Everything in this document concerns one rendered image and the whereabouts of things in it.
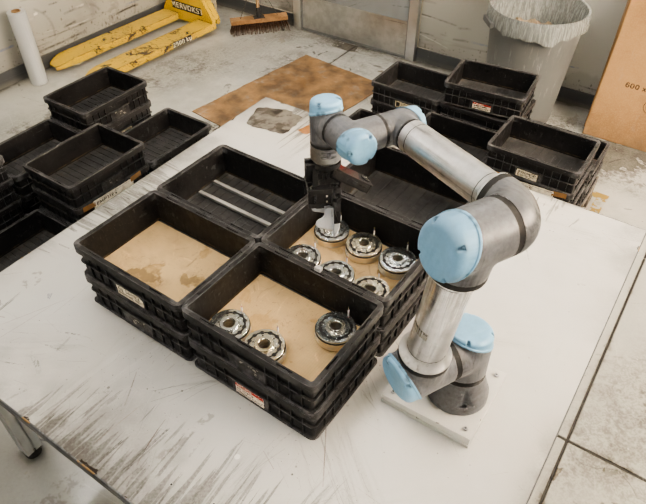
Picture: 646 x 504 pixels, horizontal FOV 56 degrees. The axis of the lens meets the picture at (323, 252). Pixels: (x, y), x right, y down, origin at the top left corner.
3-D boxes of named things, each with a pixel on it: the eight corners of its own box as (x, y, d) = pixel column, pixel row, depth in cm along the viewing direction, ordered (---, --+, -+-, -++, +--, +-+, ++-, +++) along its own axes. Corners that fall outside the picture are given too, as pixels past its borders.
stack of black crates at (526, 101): (525, 155, 333) (546, 76, 302) (501, 185, 313) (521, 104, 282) (454, 131, 351) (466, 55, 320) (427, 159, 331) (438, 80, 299)
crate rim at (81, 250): (258, 246, 165) (258, 240, 164) (179, 315, 147) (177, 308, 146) (155, 194, 182) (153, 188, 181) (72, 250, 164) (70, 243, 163)
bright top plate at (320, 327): (364, 324, 152) (364, 323, 151) (340, 351, 146) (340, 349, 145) (331, 306, 156) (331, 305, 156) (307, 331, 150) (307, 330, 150)
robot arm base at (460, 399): (499, 388, 153) (506, 362, 147) (466, 426, 144) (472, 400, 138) (447, 357, 161) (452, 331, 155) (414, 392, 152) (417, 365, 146)
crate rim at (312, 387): (386, 310, 148) (386, 304, 147) (313, 396, 130) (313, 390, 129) (258, 246, 165) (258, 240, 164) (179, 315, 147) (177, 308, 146)
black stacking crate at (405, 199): (482, 213, 191) (488, 184, 183) (438, 267, 173) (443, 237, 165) (374, 171, 208) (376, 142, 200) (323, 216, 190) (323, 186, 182)
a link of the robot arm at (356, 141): (393, 125, 128) (365, 105, 136) (348, 139, 124) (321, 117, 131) (391, 158, 133) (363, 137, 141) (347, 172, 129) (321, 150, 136)
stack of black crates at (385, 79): (454, 134, 349) (463, 79, 326) (430, 159, 331) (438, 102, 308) (393, 114, 365) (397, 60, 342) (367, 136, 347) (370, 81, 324)
